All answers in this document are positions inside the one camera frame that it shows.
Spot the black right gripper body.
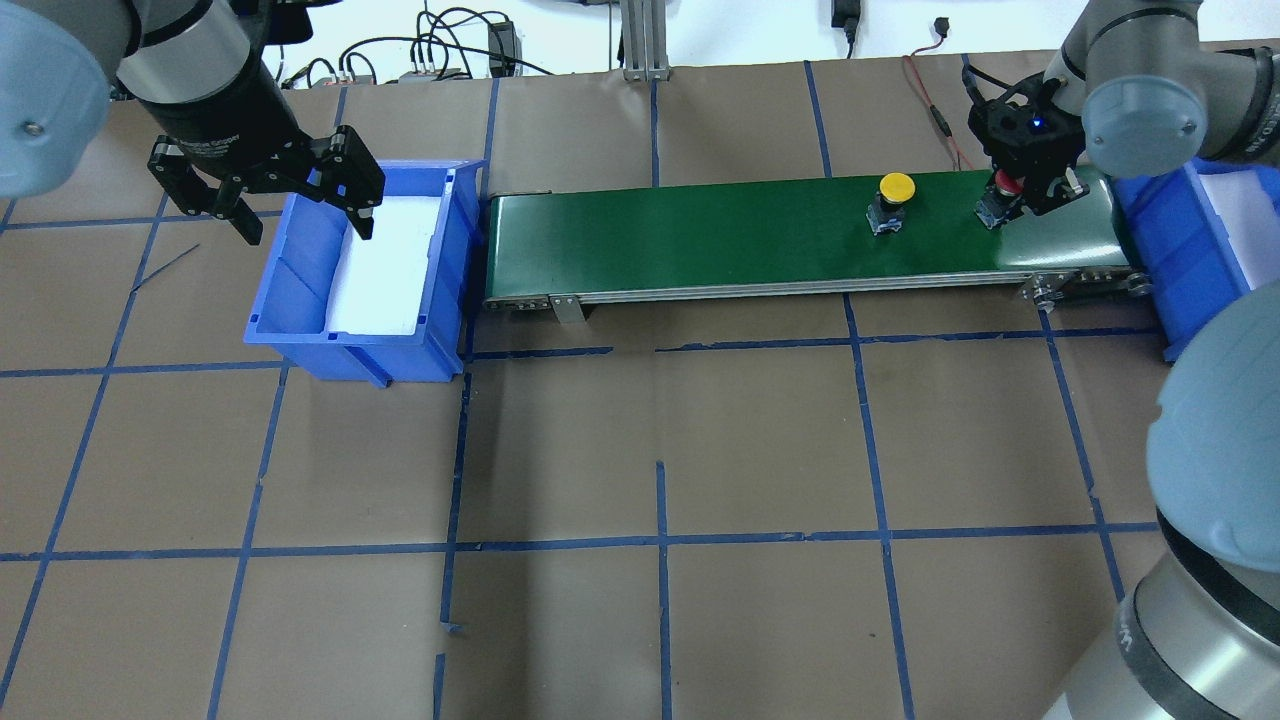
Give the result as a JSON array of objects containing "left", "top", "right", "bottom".
[{"left": 968, "top": 79, "right": 1085, "bottom": 191}]

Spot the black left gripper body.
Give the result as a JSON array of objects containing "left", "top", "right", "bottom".
[{"left": 134, "top": 50, "right": 315, "bottom": 196}]

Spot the red push button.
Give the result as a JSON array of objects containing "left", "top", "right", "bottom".
[{"left": 975, "top": 169, "right": 1023, "bottom": 231}]

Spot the yellow push button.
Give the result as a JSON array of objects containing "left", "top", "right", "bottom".
[{"left": 867, "top": 172, "right": 916, "bottom": 236}]

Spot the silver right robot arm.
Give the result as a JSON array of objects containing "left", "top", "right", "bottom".
[{"left": 963, "top": 1, "right": 1279, "bottom": 719}]

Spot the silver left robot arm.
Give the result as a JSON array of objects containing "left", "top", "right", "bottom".
[{"left": 1, "top": 1, "right": 385, "bottom": 245}]

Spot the blue bin left side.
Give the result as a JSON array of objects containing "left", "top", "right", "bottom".
[{"left": 243, "top": 159, "right": 485, "bottom": 387}]

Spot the blue bin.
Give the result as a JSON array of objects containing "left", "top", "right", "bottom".
[
  {"left": 243, "top": 159, "right": 485, "bottom": 387},
  {"left": 1111, "top": 160, "right": 1279, "bottom": 363}
]

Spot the blue bin right side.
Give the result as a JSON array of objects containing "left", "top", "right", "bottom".
[{"left": 1111, "top": 160, "right": 1279, "bottom": 363}]

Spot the black power adapter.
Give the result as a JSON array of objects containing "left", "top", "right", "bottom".
[{"left": 486, "top": 20, "right": 521, "bottom": 78}]

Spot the green conveyor belt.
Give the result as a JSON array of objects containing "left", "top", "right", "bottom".
[{"left": 483, "top": 168, "right": 1153, "bottom": 322}]

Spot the red thin wire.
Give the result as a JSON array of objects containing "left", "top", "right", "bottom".
[{"left": 902, "top": 18, "right": 977, "bottom": 170}]

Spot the aluminium frame post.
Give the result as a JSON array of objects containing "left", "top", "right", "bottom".
[{"left": 620, "top": 0, "right": 672, "bottom": 82}]

